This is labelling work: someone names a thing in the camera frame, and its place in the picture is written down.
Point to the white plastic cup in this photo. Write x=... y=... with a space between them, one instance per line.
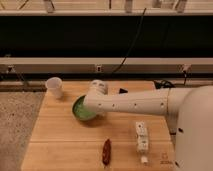
x=54 y=85

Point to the black sponge on white dish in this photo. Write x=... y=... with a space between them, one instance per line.
x=121 y=90

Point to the green ceramic bowl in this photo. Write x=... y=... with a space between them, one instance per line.
x=80 y=111

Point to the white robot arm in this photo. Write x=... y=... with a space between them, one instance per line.
x=193 y=106

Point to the white tube with cap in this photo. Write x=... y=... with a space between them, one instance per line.
x=142 y=141

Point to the white wall rail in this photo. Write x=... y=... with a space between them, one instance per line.
x=107 y=65

